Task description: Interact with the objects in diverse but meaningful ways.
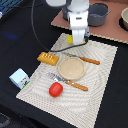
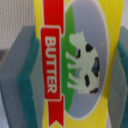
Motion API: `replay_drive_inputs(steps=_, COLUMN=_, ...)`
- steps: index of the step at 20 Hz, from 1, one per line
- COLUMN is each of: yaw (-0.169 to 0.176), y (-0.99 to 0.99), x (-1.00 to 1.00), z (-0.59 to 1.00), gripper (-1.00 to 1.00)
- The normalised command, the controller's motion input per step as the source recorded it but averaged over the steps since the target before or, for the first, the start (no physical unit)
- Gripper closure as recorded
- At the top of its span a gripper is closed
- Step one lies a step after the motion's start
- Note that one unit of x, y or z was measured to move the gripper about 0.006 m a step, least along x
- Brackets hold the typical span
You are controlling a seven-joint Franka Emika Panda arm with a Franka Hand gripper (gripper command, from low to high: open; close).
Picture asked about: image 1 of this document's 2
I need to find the white woven placemat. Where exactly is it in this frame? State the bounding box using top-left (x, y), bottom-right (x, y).
top-left (17, 40), bottom-right (117, 128)

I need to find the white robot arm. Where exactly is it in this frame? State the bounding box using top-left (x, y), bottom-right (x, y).
top-left (46, 0), bottom-right (89, 45)

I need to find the yellow butter box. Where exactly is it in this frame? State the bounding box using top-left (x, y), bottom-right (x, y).
top-left (67, 35), bottom-right (73, 43)

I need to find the large grey pot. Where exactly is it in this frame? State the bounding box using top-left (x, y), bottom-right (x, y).
top-left (88, 3), bottom-right (110, 27)

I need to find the round wooden plate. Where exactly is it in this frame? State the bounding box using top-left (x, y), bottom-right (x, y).
top-left (58, 57), bottom-right (86, 80)

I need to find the brown stove board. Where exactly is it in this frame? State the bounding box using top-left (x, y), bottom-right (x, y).
top-left (51, 0), bottom-right (128, 43)

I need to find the red tomato toy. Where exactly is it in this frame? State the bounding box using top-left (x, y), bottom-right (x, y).
top-left (49, 82), bottom-right (63, 97)

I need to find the orange bread loaf toy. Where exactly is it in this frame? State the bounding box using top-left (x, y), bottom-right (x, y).
top-left (37, 52), bottom-right (59, 66)

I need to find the light blue milk carton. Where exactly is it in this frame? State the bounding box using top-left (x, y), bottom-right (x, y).
top-left (9, 68), bottom-right (30, 89)

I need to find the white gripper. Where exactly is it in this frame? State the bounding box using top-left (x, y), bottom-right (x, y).
top-left (68, 11), bottom-right (90, 45)

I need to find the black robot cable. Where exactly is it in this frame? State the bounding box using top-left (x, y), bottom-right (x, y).
top-left (30, 0), bottom-right (88, 54)

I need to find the beige bowl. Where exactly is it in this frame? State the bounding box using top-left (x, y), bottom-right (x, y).
top-left (121, 7), bottom-right (128, 30)

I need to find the knife with wooden handle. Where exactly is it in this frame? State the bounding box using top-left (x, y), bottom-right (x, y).
top-left (62, 52), bottom-right (100, 65)

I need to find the small grey pot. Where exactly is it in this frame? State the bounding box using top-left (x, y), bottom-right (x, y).
top-left (62, 7), bottom-right (69, 21)

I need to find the fork with wooden handle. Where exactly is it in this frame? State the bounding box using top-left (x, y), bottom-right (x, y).
top-left (47, 73), bottom-right (88, 91)

